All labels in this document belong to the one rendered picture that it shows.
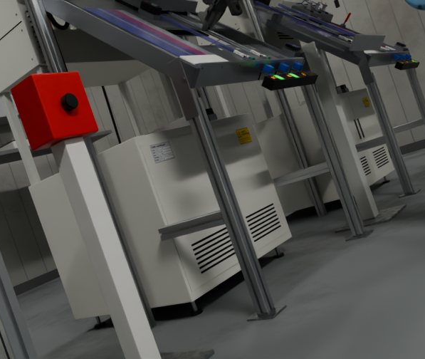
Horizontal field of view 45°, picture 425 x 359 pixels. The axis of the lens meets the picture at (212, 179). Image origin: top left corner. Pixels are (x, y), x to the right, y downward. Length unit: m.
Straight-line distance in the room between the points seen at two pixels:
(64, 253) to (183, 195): 0.59
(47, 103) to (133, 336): 0.58
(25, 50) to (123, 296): 1.08
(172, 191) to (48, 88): 0.62
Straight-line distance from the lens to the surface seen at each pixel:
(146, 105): 6.29
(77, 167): 1.28
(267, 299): 1.50
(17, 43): 2.08
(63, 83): 1.31
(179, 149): 1.80
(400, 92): 5.17
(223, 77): 1.62
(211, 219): 1.50
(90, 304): 2.08
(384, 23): 5.21
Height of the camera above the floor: 0.43
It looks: 1 degrees down
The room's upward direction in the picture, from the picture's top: 19 degrees counter-clockwise
